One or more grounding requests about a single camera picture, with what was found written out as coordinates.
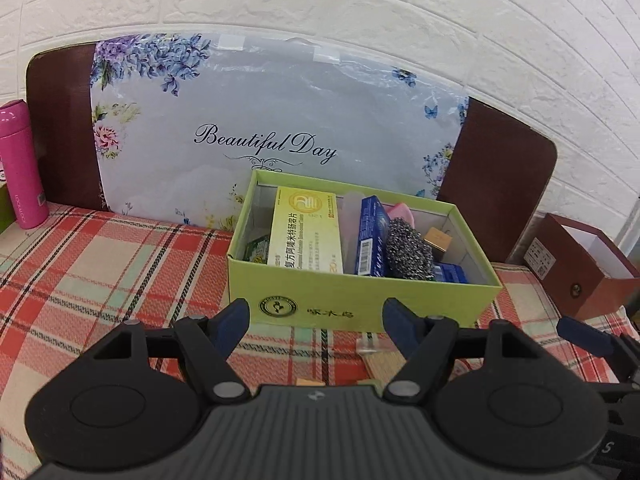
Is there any small blue box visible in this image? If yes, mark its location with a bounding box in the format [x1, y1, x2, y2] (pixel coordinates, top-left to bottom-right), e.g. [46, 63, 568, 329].
[432, 262, 469, 283]

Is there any plaid bed sheet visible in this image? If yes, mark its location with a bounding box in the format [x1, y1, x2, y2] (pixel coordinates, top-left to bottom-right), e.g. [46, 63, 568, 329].
[0, 202, 640, 466]

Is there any tan woven card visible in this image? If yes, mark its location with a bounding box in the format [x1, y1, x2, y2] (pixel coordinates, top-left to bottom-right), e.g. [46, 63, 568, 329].
[364, 352, 408, 380]

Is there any clear plastic piece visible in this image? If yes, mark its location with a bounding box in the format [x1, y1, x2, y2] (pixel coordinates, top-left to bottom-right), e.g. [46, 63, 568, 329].
[357, 336, 401, 356]

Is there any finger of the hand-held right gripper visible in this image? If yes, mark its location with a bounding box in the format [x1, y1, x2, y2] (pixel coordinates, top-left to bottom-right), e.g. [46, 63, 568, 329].
[556, 316, 640, 385]

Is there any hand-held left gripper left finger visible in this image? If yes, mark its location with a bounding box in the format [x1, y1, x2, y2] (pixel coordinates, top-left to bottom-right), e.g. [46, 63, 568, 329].
[91, 298, 251, 406]

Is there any brown headboard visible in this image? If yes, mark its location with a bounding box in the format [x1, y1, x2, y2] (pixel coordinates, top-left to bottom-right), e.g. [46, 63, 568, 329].
[26, 42, 558, 263]

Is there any small tan box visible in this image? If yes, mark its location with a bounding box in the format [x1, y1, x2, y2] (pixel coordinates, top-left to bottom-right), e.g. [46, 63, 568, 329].
[425, 227, 453, 253]

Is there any blue packet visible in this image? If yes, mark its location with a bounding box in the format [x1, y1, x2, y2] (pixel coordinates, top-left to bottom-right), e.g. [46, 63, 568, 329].
[355, 196, 393, 277]

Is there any yellow white medicine box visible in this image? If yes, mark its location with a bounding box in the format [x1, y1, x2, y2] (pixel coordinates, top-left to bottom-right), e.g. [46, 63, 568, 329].
[267, 186, 346, 275]

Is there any green snack packet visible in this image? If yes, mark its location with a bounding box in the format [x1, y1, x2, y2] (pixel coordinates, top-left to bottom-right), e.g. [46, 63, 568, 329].
[245, 236, 271, 264]

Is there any steel wool scrubber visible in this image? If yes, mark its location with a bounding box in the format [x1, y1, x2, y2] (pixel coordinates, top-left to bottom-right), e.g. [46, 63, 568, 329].
[385, 217, 435, 278]

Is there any light green cardboard box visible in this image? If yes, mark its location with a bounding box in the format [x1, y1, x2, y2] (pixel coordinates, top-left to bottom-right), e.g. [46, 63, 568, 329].
[226, 169, 503, 333]

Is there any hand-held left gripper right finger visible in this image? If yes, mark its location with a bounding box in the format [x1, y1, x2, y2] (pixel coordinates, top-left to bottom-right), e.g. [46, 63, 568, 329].
[381, 297, 543, 406]

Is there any pink thermos bottle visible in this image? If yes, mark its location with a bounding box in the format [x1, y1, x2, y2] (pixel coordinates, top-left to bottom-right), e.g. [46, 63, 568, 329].
[0, 100, 50, 231]

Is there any green tray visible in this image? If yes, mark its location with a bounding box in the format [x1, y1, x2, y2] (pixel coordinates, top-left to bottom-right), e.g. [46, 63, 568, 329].
[0, 185, 16, 234]

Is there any brown cardboard box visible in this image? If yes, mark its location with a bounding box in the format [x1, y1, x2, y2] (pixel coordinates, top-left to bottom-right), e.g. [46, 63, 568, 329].
[505, 212, 640, 321]

